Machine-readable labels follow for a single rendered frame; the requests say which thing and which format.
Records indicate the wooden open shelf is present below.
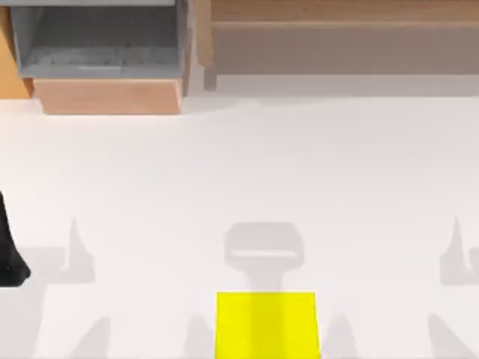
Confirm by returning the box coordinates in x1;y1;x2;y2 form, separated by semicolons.
195;0;479;91

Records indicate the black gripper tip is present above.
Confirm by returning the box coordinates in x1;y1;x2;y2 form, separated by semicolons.
0;191;31;289

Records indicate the pale wooden drawer front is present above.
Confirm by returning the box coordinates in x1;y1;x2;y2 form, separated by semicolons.
33;77;184;115

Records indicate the flat yellow square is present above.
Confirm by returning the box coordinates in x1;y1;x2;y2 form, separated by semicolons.
213;291;323;359

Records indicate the wooden cupboard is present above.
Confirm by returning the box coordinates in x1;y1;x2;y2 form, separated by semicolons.
0;6;35;100

